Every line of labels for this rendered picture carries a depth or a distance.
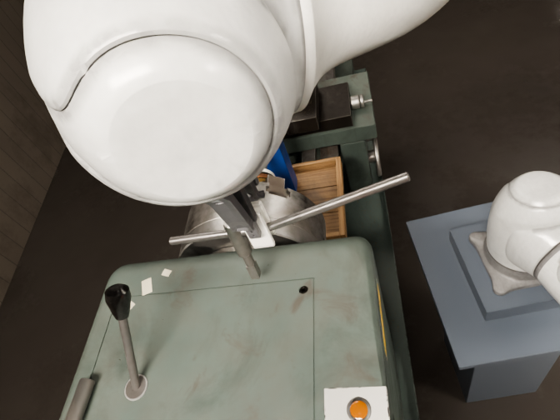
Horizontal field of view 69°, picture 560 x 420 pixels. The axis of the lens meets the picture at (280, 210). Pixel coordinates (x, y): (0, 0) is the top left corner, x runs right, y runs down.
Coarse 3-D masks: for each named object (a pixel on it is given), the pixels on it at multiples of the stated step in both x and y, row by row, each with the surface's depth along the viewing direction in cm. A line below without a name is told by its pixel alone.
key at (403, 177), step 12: (384, 180) 48; (396, 180) 47; (408, 180) 47; (348, 192) 50; (360, 192) 49; (372, 192) 48; (324, 204) 51; (336, 204) 50; (288, 216) 53; (300, 216) 52; (276, 228) 54; (180, 240) 57; (192, 240) 57; (204, 240) 57
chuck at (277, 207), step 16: (288, 192) 83; (192, 208) 87; (208, 208) 81; (272, 208) 78; (288, 208) 80; (304, 208) 83; (192, 224) 82; (304, 224) 80; (320, 224) 86; (320, 240) 83
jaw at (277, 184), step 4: (268, 176) 86; (272, 176) 86; (268, 180) 85; (272, 180) 86; (276, 180) 86; (280, 180) 86; (284, 180) 87; (272, 184) 85; (276, 184) 85; (280, 184) 86; (284, 184) 86; (268, 188) 82; (272, 188) 82; (276, 188) 83; (280, 188) 83; (284, 188) 83; (268, 192) 81; (272, 192) 82; (276, 192) 82; (280, 192) 82; (284, 192) 83; (280, 196) 82; (284, 196) 82; (288, 196) 83
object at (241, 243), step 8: (224, 224) 54; (232, 232) 54; (240, 232) 55; (232, 240) 56; (240, 240) 56; (240, 248) 56; (248, 248) 57; (240, 256) 58; (248, 256) 58; (248, 264) 59; (256, 264) 60; (248, 272) 60; (256, 272) 60
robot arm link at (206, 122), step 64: (64, 0) 13; (128, 0) 13; (192, 0) 13; (256, 0) 15; (320, 0) 19; (384, 0) 21; (448, 0) 26; (64, 64) 13; (128, 64) 13; (192, 64) 13; (256, 64) 14; (320, 64) 20; (64, 128) 15; (128, 128) 14; (192, 128) 14; (256, 128) 15; (128, 192) 17; (192, 192) 16
